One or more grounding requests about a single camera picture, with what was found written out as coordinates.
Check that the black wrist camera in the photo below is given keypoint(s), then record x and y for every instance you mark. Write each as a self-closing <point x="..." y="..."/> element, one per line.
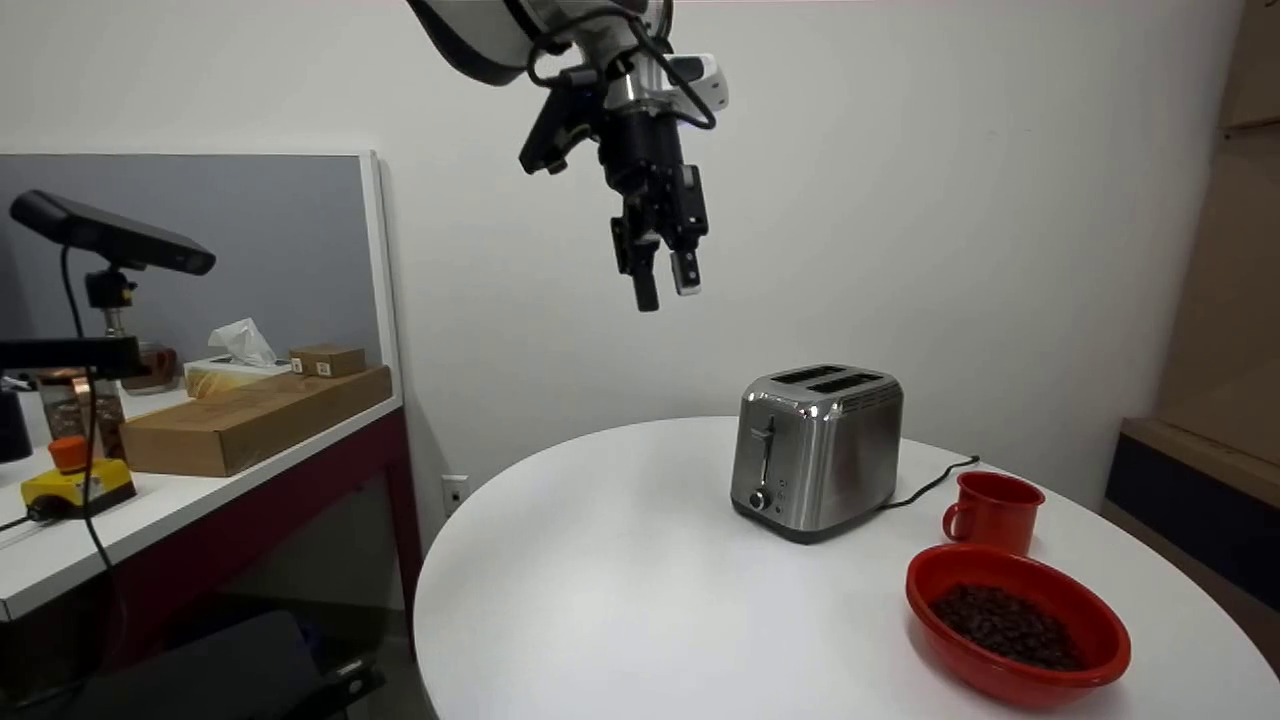
<point x="553" y="120"/>

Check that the white wall outlet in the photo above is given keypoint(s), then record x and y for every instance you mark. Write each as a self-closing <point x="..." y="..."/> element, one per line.
<point x="454" y="489"/>

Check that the small brown cardboard box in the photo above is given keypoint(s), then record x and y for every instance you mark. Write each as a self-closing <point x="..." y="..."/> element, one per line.
<point x="328" y="362"/>

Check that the silver two-slot toaster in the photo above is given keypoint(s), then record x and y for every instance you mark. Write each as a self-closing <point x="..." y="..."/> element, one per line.
<point x="819" y="449"/>

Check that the yellow toy car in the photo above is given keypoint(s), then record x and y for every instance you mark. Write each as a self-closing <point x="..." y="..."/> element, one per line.
<point x="79" y="482"/>

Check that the wooden cabinet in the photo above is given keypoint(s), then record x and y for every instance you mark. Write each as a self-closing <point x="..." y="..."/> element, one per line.
<point x="1213" y="346"/>

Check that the red plastic mug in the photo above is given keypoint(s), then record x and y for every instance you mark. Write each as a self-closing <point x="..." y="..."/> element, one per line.
<point x="990" y="510"/>

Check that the grey partition panel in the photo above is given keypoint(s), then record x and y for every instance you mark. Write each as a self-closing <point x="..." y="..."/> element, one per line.
<point x="255" y="241"/>

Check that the white side desk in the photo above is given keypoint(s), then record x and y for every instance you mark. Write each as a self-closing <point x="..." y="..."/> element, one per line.
<point x="161" y="512"/>

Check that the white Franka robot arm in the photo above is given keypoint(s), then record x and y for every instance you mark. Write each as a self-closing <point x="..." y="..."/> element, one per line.
<point x="482" y="31"/>

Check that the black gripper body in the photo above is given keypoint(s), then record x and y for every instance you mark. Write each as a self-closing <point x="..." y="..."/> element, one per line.
<point x="651" y="163"/>

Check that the dark coffee beans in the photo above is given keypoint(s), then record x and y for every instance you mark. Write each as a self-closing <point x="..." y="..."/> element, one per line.
<point x="1006" y="624"/>

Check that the red bowl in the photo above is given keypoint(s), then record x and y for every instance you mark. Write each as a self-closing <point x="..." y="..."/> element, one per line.
<point x="1054" y="674"/>

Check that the tissue box with white tissue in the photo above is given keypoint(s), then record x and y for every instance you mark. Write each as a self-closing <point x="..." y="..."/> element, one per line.
<point x="239" y="362"/>

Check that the brown patterned carton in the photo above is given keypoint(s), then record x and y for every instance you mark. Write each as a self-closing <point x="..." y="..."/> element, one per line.
<point x="80" y="407"/>

